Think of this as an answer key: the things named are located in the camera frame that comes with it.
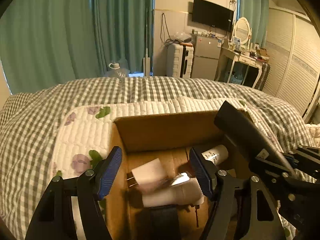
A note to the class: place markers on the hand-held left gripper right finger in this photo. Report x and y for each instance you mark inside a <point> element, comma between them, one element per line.
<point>200,175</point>

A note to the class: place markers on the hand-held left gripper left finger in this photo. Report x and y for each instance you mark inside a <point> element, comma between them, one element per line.
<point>110,173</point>

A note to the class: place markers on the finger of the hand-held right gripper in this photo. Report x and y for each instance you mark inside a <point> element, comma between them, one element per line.
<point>267,168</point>
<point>308,155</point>

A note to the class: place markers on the white bottle with red cap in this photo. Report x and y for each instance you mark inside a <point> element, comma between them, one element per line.
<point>216,153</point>

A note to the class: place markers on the white cylindrical device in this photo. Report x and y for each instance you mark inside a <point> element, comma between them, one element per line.
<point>175,195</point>

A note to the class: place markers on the white charger plug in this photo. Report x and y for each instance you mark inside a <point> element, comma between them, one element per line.
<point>147,173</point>

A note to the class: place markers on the black remote control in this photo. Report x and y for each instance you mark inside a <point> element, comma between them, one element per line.
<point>240,127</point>

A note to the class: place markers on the small black case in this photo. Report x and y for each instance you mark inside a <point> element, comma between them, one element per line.
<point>163,220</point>

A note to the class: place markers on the cardboard box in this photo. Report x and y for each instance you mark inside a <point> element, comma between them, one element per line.
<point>162,130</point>

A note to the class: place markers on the cream padded jacket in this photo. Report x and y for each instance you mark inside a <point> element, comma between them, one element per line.
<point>315,132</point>

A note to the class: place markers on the white quilted floral mat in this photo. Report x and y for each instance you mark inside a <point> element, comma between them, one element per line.
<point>82,135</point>

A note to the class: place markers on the grey checked blanket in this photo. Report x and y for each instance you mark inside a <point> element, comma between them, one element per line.
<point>37,120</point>

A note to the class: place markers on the dark suitcase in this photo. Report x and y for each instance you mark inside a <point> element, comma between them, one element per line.
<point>263,76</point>

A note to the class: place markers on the white slatted wardrobe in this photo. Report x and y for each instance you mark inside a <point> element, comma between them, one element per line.
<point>292,62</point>

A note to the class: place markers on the clear water jug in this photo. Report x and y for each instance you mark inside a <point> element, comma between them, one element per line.
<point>115,71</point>

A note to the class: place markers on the white dressing table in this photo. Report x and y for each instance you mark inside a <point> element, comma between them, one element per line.
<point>242,59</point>

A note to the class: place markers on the small brown box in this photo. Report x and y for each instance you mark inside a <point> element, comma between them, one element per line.
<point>262,52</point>

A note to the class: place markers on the white mop stick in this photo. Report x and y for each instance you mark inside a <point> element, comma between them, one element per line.
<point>146,65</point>

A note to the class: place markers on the grey small fridge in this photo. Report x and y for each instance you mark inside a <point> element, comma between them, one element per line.
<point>205,57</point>

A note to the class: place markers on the white suitcase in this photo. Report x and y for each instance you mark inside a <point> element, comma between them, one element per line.
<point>175,60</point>

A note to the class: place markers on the clear plastic bag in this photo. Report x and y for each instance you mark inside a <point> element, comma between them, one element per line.
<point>181,37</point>

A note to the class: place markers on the white oval mirror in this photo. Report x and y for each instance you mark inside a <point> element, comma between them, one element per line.
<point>242,31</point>

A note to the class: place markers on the wide green curtain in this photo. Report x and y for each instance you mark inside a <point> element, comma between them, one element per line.
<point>50,35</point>

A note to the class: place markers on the narrow green curtain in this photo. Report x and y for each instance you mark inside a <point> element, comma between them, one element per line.
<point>122,22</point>

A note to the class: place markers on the green curtain beside wardrobe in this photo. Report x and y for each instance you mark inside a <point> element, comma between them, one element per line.
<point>252,10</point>

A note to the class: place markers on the black wall television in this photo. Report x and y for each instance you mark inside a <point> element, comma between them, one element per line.
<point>212,15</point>

